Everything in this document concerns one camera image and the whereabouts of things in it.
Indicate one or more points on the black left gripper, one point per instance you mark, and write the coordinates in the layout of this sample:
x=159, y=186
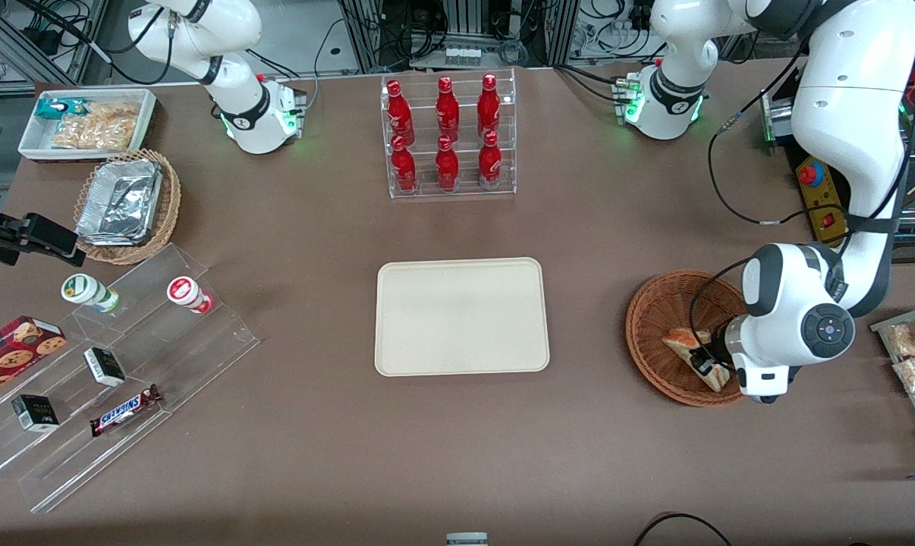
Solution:
x=716, y=345

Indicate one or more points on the triangular sandwich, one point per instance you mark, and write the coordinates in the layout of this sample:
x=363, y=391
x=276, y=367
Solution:
x=685, y=339

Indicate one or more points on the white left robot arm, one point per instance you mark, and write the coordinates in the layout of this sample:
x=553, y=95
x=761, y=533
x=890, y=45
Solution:
x=844, y=114

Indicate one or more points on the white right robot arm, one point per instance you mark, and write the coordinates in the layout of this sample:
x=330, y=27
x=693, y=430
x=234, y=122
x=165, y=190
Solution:
x=237, y=83

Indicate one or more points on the round brown wicker basket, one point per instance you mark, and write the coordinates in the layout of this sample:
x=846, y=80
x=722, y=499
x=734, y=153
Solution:
x=655, y=318

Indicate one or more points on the light wicker basket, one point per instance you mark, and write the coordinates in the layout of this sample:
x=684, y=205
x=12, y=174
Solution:
x=168, y=201

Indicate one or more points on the tray of snack bags right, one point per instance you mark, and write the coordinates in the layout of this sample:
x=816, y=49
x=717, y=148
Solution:
x=882, y=327

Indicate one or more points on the cream rectangular plastic tray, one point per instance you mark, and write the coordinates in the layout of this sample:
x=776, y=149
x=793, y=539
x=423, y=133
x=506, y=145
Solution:
x=461, y=318

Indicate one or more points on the green lid drink cup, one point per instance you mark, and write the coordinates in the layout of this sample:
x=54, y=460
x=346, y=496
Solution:
x=86, y=290

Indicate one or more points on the aluminium foil container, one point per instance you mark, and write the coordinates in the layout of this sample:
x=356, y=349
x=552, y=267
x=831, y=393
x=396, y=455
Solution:
x=120, y=201

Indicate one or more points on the white plastic bin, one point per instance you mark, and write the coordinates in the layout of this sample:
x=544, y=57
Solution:
x=33, y=144

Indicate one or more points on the clear bag of chips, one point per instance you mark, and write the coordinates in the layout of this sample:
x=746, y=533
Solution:
x=97, y=130

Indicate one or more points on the red cookie box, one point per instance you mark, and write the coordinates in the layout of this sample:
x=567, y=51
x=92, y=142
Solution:
x=10, y=353

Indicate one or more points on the teal snack packet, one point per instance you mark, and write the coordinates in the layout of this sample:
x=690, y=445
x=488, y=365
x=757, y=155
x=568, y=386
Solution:
x=59, y=108

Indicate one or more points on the small black box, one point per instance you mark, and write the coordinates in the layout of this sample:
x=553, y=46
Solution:
x=105, y=366
x=35, y=413

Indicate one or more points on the red lid drink cup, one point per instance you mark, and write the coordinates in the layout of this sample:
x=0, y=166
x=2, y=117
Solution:
x=187, y=293

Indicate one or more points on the Snickers chocolate bar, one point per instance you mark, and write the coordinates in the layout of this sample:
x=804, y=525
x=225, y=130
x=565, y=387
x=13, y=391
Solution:
x=124, y=410

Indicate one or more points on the clear acrylic step display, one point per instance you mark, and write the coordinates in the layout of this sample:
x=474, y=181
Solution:
x=199, y=356

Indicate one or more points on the red cola bottle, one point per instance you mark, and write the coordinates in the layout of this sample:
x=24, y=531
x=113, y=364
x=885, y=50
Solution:
x=400, y=114
x=404, y=167
x=488, y=106
x=447, y=165
x=448, y=110
x=490, y=163

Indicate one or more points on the small grey device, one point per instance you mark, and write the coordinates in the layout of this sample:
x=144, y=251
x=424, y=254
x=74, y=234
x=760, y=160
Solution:
x=466, y=539

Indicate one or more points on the clear acrylic bottle rack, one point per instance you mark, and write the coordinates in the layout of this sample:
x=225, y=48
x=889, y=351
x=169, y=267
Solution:
x=465, y=189

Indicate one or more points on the white power strip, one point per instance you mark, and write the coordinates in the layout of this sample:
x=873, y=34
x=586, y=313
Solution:
x=461, y=55

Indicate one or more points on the aluminium profile frame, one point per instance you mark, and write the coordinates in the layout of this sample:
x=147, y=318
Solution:
x=363, y=30

